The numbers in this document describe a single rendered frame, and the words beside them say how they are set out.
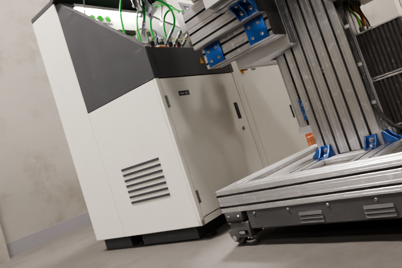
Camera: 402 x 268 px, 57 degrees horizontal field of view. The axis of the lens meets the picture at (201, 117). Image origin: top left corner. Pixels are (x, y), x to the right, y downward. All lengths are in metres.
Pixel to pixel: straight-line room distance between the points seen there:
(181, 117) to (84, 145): 0.70
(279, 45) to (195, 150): 0.66
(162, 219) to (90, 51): 0.97
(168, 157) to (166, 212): 0.29
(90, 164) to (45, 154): 1.92
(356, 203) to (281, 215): 0.27
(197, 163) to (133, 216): 0.50
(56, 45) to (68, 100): 0.33
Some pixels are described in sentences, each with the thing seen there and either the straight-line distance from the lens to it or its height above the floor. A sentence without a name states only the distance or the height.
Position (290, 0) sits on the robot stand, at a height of 0.85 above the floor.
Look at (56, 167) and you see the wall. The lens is 4.15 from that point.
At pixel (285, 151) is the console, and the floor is 0.21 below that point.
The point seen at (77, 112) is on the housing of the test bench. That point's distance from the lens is 2.26.
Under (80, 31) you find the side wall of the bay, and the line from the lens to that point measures 2.18.
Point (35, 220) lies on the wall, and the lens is 4.03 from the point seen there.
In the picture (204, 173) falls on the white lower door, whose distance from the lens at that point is 1.81.
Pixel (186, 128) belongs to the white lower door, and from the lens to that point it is 1.80.
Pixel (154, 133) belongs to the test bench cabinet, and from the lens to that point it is 1.80.
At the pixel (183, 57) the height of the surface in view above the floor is 0.89.
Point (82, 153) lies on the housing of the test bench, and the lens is 2.29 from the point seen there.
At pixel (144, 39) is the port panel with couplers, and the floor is 1.24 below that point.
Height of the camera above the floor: 0.43
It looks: 4 degrees up
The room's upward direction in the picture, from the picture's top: 18 degrees counter-clockwise
